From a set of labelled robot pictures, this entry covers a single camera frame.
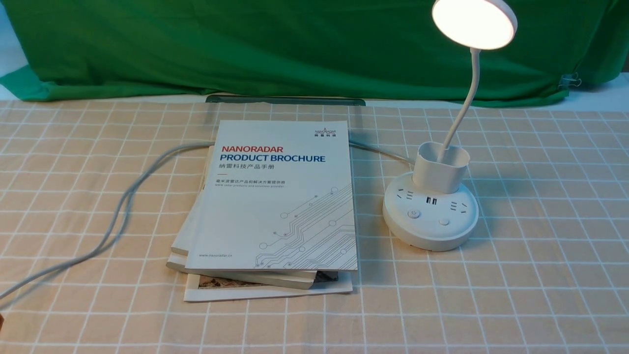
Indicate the white Nanoradar product brochure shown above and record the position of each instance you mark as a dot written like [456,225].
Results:
[278,196]

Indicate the bottom white magazine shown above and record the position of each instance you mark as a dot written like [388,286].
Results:
[206,289]

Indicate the green backdrop cloth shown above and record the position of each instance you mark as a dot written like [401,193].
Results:
[371,49]

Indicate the white middle book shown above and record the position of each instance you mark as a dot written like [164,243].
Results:
[183,242]

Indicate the beige checked tablecloth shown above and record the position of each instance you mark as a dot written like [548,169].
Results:
[545,272]

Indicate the white desk lamp with sockets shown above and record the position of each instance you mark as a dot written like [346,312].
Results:
[430,207]

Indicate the metal binder clip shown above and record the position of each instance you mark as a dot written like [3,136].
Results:
[570,80]

